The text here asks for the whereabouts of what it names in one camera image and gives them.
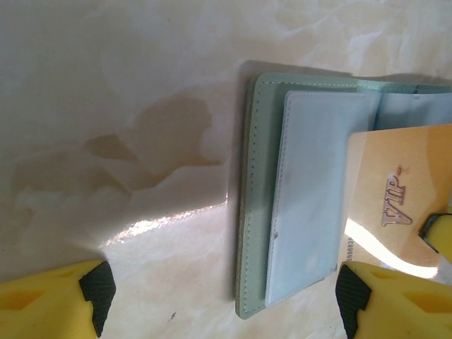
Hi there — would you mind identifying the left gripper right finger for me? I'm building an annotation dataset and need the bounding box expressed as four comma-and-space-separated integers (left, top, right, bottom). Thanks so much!
334, 261, 452, 339

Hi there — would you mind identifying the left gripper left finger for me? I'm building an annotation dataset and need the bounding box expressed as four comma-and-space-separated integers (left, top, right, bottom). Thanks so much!
0, 259, 117, 339

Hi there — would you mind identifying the gold VIP card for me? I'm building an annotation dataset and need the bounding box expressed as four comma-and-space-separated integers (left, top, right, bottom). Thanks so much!
338, 123, 452, 287

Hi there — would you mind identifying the green card holder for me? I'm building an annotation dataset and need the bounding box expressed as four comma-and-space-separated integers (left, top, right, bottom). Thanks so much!
234, 69, 452, 321

